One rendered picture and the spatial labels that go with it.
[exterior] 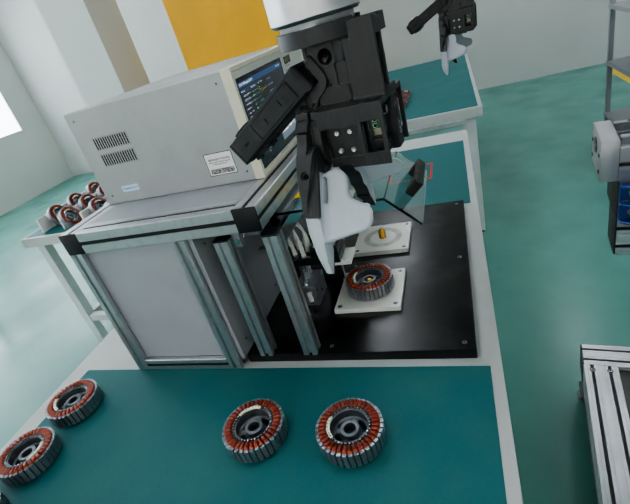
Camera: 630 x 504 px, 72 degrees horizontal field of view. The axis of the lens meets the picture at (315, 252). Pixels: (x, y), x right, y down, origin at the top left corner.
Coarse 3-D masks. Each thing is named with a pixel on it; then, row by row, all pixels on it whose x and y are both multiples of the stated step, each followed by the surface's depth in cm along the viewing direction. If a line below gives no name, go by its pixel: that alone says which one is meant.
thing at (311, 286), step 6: (312, 270) 108; (318, 270) 107; (312, 276) 105; (318, 276) 104; (300, 282) 104; (312, 282) 103; (318, 282) 104; (324, 282) 108; (306, 288) 102; (312, 288) 101; (318, 288) 103; (324, 288) 107; (306, 294) 103; (312, 294) 102; (318, 294) 103; (306, 300) 104; (318, 300) 103
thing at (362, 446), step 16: (352, 400) 74; (320, 416) 73; (336, 416) 73; (352, 416) 74; (368, 416) 71; (320, 432) 70; (336, 432) 72; (352, 432) 70; (368, 432) 68; (384, 432) 69; (320, 448) 69; (336, 448) 67; (352, 448) 66; (368, 448) 66; (336, 464) 67; (352, 464) 66
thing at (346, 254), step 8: (288, 248) 105; (296, 248) 104; (304, 248) 103; (312, 248) 96; (336, 248) 95; (344, 248) 100; (352, 248) 100; (296, 256) 99; (312, 256) 97; (336, 256) 95; (344, 256) 98; (352, 256) 98; (296, 264) 99; (304, 264) 99; (312, 264) 98; (336, 264) 97; (344, 264) 97; (304, 272) 101; (312, 272) 106; (304, 280) 102
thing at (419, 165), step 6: (420, 162) 85; (414, 168) 86; (420, 168) 82; (414, 174) 80; (420, 174) 80; (414, 180) 78; (420, 180) 78; (408, 186) 79; (414, 186) 78; (420, 186) 78; (408, 192) 79; (414, 192) 79
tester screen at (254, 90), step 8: (264, 72) 89; (272, 72) 93; (280, 72) 97; (248, 80) 81; (256, 80) 85; (264, 80) 88; (272, 80) 92; (240, 88) 78; (248, 88) 81; (256, 88) 84; (264, 88) 88; (272, 88) 92; (248, 96) 81; (256, 96) 84; (264, 96) 87; (248, 104) 80; (256, 104) 84; (248, 112) 80; (288, 136) 97; (280, 144) 93; (272, 152) 88; (264, 160) 84
